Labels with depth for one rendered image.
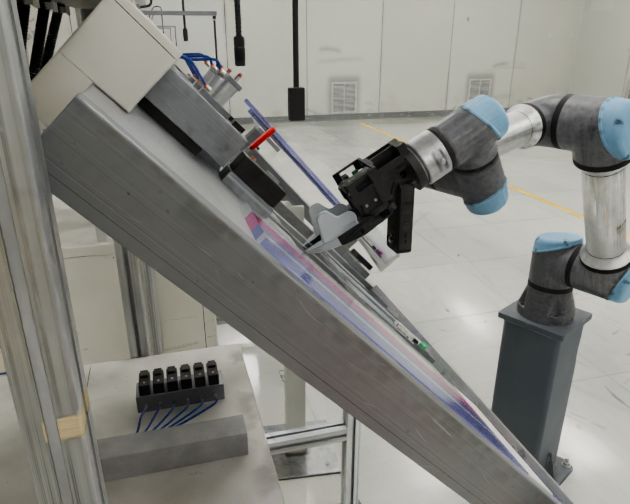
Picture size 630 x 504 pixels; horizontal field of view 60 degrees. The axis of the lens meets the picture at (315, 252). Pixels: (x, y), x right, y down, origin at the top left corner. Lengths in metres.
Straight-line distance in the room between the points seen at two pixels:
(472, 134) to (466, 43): 8.94
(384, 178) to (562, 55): 10.07
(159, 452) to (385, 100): 8.55
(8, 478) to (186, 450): 0.28
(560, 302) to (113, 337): 1.47
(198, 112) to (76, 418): 0.41
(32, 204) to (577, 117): 1.06
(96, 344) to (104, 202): 1.74
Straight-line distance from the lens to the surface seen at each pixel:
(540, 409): 1.70
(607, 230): 1.39
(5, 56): 0.35
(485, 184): 0.92
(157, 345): 2.09
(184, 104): 0.71
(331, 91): 8.91
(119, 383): 1.19
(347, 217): 0.82
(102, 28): 0.57
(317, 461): 1.86
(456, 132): 0.86
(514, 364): 1.67
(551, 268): 1.54
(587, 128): 1.23
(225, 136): 0.72
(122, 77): 0.58
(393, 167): 0.84
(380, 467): 1.87
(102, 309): 2.06
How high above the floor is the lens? 1.27
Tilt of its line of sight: 22 degrees down
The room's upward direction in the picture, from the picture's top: straight up
